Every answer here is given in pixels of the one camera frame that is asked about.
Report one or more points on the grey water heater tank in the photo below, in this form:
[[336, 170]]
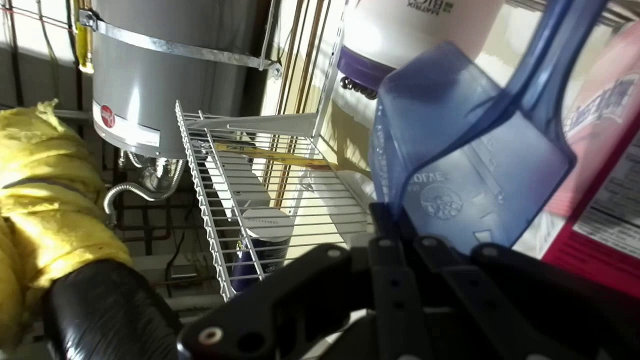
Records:
[[166, 86]]

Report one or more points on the dark blue translucent scoop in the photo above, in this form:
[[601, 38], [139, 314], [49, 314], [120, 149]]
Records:
[[481, 186]]

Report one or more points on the small metal can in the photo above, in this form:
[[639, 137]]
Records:
[[267, 226]]

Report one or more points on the white jar purple lid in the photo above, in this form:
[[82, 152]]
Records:
[[413, 33]]

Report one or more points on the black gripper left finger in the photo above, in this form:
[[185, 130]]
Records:
[[313, 306]]

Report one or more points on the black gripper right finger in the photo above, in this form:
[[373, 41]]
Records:
[[521, 306]]

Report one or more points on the thin wooden stick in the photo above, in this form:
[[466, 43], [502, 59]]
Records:
[[280, 157]]

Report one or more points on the curved metal pipe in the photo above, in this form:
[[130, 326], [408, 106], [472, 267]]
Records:
[[132, 186]]

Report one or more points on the red pink package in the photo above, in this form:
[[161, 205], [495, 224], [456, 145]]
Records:
[[601, 252]]

